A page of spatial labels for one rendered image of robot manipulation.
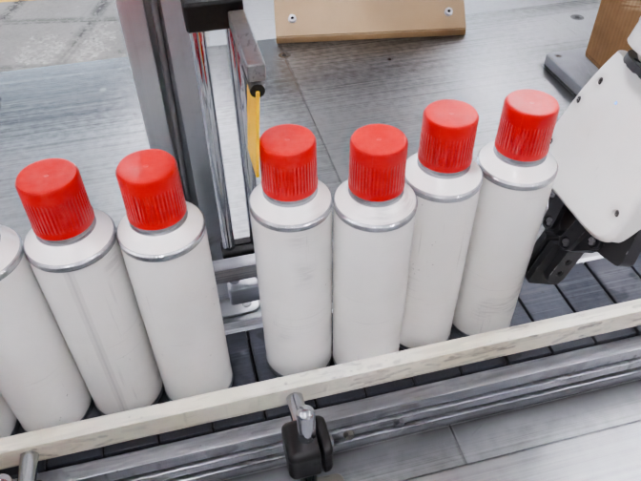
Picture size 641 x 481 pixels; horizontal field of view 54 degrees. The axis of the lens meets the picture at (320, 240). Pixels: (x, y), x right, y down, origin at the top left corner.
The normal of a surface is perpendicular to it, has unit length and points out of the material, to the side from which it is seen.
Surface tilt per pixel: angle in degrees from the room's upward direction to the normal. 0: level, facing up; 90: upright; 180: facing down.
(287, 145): 2
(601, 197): 69
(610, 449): 0
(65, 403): 90
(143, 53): 90
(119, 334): 90
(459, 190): 45
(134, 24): 90
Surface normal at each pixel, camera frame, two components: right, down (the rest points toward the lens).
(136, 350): 0.89, 0.31
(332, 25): 0.05, -0.06
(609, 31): -0.99, 0.12
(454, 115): -0.04, -0.75
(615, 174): -0.91, -0.08
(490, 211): -0.62, 0.55
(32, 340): 0.74, 0.46
